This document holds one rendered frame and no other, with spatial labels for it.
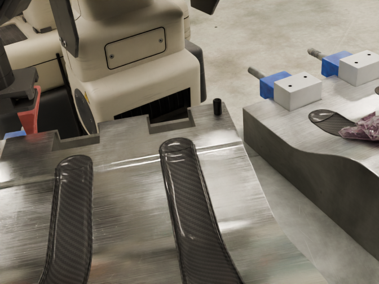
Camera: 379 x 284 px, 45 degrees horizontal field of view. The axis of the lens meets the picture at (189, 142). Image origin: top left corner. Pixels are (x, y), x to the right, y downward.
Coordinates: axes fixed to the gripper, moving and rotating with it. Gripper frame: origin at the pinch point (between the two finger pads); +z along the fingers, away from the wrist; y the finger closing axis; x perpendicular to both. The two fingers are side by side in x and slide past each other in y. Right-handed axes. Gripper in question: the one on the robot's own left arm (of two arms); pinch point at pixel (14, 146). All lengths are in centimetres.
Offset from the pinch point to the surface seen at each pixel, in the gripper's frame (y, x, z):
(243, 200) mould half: 25.0, -22.3, -3.9
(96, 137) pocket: 11.4, -5.8, -2.8
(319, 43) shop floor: 127, 195, 83
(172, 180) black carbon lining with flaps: 19.2, -17.4, -3.7
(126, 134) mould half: 15.1, -9.0, -4.5
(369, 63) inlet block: 48.1, -0.7, -4.0
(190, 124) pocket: 22.8, -5.9, -2.5
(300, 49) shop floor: 114, 190, 83
